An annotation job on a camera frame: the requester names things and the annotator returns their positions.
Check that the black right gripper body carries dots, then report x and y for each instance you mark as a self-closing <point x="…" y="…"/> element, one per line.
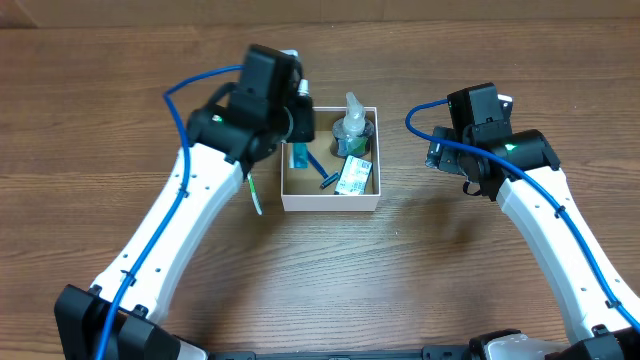
<point x="441" y="151"/>

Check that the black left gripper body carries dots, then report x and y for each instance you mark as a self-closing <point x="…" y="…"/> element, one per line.
<point x="303" y="120"/>

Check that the small toothpaste tube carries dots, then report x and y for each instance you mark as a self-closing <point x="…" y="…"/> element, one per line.
<point x="298" y="157"/>

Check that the green white toothbrush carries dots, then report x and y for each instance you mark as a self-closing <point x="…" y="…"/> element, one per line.
<point x="254" y="194"/>

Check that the blue soap pump bottle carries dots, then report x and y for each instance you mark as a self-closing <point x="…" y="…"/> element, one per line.
<point x="353" y="132"/>

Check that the white green soap pack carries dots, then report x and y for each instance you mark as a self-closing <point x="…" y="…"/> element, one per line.
<point x="354" y="176"/>

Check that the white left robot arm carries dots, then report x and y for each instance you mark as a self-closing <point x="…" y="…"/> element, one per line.
<point x="228" y="119"/>

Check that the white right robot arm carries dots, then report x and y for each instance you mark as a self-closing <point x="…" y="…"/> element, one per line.
<point x="522" y="173"/>

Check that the white open cardboard box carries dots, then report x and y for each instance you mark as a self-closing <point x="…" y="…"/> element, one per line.
<point x="300" y="188"/>

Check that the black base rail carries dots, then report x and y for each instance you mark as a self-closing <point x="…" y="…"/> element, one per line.
<point x="430" y="352"/>

